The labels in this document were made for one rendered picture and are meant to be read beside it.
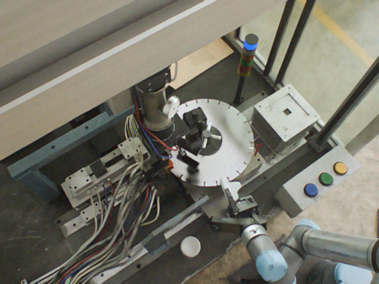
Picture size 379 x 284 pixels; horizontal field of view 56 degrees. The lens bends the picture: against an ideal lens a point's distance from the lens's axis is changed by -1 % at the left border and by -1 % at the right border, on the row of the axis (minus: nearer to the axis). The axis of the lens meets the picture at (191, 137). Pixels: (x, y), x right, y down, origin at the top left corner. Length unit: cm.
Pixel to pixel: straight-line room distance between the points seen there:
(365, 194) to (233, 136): 131
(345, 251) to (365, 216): 140
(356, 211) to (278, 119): 112
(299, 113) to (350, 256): 63
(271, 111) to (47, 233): 94
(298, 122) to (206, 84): 45
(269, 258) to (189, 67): 94
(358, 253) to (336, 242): 8
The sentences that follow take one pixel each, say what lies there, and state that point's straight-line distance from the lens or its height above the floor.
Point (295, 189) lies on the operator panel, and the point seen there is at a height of 90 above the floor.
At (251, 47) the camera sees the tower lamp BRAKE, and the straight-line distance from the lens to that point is 122.
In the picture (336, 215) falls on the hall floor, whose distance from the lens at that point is 230.
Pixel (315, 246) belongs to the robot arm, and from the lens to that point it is 106.
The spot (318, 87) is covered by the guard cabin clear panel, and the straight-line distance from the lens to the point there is 141.
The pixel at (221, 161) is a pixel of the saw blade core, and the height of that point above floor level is 95.
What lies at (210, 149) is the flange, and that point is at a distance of 122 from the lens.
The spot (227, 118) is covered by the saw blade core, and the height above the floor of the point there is 95.
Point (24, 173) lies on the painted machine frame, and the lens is 123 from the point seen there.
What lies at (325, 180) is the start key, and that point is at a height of 91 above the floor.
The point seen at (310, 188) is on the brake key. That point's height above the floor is 91.
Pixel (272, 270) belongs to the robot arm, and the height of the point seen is 110.
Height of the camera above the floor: 208
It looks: 66 degrees down
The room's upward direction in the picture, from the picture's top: 1 degrees clockwise
